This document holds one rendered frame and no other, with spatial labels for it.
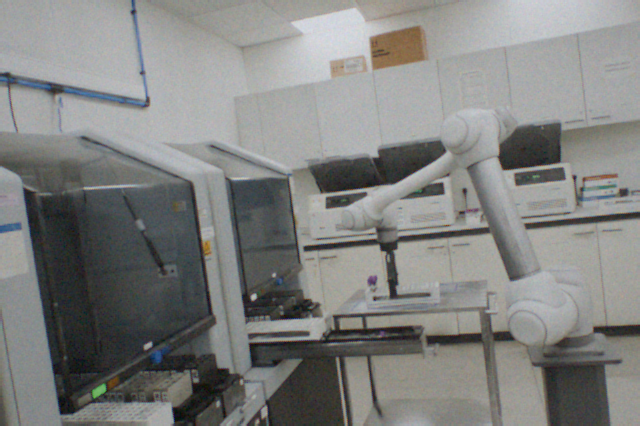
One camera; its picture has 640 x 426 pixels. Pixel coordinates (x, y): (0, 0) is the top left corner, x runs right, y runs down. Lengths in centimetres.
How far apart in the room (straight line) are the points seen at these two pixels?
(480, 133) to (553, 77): 277
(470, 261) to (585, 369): 231
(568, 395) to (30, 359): 153
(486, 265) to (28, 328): 342
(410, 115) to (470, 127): 274
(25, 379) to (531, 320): 125
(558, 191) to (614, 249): 55
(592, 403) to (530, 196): 234
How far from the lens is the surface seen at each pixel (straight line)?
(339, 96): 451
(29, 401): 116
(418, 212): 410
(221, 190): 183
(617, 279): 425
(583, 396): 195
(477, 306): 208
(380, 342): 182
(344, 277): 426
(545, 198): 410
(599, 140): 479
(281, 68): 506
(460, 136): 166
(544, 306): 166
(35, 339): 116
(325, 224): 424
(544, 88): 441
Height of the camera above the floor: 134
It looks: 3 degrees down
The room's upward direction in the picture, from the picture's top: 8 degrees counter-clockwise
